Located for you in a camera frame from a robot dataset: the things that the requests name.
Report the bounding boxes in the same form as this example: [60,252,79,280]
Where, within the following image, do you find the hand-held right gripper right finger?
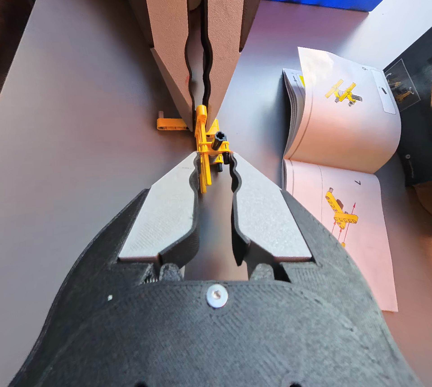
[229,152,313,267]

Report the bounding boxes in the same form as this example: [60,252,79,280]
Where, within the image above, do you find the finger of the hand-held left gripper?
[139,0,197,132]
[201,0,247,130]

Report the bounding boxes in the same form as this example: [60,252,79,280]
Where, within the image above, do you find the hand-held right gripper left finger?
[118,152,201,268]

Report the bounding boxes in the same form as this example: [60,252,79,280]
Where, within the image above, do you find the yellow lego axle assembly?
[194,105,233,194]

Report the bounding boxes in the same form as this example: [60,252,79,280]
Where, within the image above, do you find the yellow lego beam with pins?
[156,110,221,136]

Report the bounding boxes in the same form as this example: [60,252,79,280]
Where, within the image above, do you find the open lego instruction booklet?
[282,46,402,313]

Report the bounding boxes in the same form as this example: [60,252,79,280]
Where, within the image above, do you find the black printed cardboard box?
[383,21,432,187]

